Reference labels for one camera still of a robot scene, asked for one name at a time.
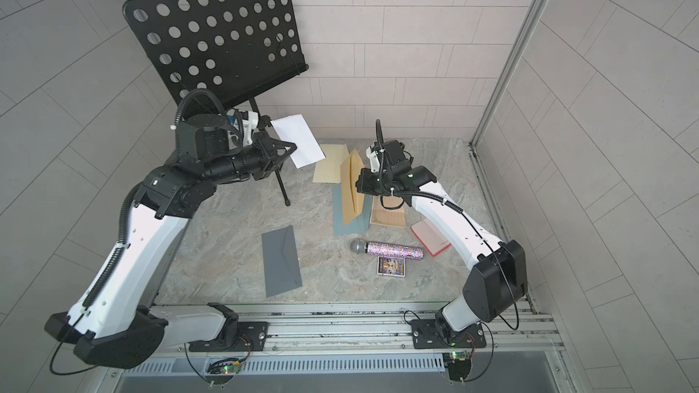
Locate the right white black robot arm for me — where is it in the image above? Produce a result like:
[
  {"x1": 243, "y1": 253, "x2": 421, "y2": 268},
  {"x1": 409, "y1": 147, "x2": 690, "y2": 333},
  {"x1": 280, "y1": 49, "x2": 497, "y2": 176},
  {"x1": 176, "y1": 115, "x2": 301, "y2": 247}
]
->
[{"x1": 356, "y1": 120, "x2": 528, "y2": 340}]

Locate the black perforated music stand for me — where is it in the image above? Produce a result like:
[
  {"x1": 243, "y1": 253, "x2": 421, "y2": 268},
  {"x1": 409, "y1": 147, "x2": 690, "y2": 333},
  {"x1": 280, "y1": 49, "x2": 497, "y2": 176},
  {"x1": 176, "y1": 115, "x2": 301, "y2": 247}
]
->
[{"x1": 121, "y1": 0, "x2": 309, "y2": 207}]

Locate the left circuit board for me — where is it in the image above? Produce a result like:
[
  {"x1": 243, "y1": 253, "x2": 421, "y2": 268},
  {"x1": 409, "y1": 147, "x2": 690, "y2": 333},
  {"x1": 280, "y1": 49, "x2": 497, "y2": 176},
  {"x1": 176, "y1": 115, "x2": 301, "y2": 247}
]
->
[{"x1": 206, "y1": 358, "x2": 245, "y2": 385}]

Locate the purple glitter microphone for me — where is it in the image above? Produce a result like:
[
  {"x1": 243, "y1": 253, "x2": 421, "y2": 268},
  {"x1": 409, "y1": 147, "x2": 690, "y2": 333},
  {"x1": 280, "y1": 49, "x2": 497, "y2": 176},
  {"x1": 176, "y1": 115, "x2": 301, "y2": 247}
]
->
[{"x1": 349, "y1": 238, "x2": 424, "y2": 260}]

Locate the aluminium mounting rail frame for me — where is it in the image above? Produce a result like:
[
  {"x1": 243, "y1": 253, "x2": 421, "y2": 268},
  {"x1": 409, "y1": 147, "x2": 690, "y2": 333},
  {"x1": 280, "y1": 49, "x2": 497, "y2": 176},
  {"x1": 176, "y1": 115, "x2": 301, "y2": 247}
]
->
[{"x1": 150, "y1": 301, "x2": 564, "y2": 356}]

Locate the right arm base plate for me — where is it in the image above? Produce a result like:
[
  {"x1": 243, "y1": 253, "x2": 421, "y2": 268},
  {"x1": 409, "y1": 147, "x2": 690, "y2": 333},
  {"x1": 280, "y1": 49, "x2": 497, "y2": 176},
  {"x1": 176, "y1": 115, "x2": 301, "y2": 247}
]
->
[{"x1": 408, "y1": 318, "x2": 487, "y2": 349}]

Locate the cream yellow envelope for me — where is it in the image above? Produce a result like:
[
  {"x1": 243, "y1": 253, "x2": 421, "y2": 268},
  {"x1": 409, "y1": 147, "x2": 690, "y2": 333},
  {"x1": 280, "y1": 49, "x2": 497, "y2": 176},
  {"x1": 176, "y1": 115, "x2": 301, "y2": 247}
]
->
[{"x1": 312, "y1": 144, "x2": 349, "y2": 184}]

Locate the small colourful card box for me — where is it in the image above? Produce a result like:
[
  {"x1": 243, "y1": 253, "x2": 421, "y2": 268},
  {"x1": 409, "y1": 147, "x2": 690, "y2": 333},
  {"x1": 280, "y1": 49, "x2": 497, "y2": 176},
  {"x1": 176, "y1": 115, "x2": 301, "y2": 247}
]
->
[{"x1": 378, "y1": 257, "x2": 406, "y2": 278}]

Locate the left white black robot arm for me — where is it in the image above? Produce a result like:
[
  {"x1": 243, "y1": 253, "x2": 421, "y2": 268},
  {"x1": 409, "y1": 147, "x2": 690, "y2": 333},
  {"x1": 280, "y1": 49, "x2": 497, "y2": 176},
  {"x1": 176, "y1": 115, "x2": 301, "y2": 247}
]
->
[{"x1": 45, "y1": 89, "x2": 297, "y2": 370}]

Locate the light blue envelope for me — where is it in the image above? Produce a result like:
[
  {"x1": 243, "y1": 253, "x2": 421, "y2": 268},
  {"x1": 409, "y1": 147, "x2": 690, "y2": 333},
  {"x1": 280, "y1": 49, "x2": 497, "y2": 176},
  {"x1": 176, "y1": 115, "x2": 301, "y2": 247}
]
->
[{"x1": 331, "y1": 182, "x2": 373, "y2": 237}]

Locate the right circuit board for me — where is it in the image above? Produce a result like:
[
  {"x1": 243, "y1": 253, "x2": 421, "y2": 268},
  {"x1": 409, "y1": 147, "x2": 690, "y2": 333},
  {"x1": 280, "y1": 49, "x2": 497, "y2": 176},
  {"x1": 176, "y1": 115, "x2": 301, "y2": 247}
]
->
[{"x1": 442, "y1": 352, "x2": 473, "y2": 383}]

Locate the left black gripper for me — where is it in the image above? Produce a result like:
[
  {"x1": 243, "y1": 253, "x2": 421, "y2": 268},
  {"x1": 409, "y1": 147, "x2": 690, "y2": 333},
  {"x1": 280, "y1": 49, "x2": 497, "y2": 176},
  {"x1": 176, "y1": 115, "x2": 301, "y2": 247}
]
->
[{"x1": 203, "y1": 132, "x2": 300, "y2": 187}]

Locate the blue bordered white letter paper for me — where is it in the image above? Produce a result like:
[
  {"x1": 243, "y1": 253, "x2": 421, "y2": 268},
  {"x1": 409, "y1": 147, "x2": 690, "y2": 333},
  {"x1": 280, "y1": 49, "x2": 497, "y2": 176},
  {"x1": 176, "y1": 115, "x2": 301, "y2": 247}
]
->
[{"x1": 271, "y1": 115, "x2": 325, "y2": 168}]

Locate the dark grey envelope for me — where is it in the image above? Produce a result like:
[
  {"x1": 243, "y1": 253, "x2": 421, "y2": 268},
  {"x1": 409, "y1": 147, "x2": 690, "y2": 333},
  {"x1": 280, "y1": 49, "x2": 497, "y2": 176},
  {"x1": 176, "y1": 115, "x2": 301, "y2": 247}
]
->
[{"x1": 261, "y1": 226, "x2": 302, "y2": 298}]

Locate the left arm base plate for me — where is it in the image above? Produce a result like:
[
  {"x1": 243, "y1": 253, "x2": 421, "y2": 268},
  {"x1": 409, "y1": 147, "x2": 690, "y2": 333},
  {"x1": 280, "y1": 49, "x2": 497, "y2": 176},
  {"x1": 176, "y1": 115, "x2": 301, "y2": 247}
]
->
[{"x1": 187, "y1": 321, "x2": 269, "y2": 353}]

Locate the circuit board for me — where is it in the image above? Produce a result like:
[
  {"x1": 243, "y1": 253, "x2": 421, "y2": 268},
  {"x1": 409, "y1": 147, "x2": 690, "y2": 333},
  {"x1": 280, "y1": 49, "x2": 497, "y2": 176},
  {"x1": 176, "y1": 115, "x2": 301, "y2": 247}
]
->
[
  {"x1": 442, "y1": 352, "x2": 473, "y2": 383},
  {"x1": 206, "y1": 358, "x2": 245, "y2": 385}
]

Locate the pink white letter paper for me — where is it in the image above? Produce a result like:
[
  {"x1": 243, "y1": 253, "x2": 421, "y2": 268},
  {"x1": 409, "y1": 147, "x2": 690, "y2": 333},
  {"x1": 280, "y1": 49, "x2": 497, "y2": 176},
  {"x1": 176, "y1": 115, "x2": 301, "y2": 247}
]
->
[{"x1": 411, "y1": 219, "x2": 451, "y2": 258}]

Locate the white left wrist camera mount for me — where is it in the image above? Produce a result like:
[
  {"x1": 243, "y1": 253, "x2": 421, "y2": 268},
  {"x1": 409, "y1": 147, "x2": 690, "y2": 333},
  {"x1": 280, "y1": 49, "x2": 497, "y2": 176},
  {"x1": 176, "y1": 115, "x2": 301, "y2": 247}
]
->
[{"x1": 240, "y1": 111, "x2": 260, "y2": 147}]

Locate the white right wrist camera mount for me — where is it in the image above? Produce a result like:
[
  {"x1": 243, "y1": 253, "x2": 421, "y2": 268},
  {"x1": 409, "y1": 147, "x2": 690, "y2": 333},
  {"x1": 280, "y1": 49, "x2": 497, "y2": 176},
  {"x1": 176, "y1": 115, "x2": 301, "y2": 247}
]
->
[{"x1": 366, "y1": 144, "x2": 382, "y2": 174}]

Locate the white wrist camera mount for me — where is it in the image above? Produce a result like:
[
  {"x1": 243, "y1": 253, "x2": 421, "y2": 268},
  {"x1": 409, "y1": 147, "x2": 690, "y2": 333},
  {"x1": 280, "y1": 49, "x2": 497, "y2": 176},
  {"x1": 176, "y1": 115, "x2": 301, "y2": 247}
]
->
[
  {"x1": 366, "y1": 144, "x2": 382, "y2": 174},
  {"x1": 240, "y1": 111, "x2": 260, "y2": 147}
]

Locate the tan kraft envelope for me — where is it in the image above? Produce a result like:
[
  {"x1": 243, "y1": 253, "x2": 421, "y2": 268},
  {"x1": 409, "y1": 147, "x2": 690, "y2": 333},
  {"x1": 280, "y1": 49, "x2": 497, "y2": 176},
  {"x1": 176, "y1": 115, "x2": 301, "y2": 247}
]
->
[{"x1": 340, "y1": 149, "x2": 364, "y2": 225}]

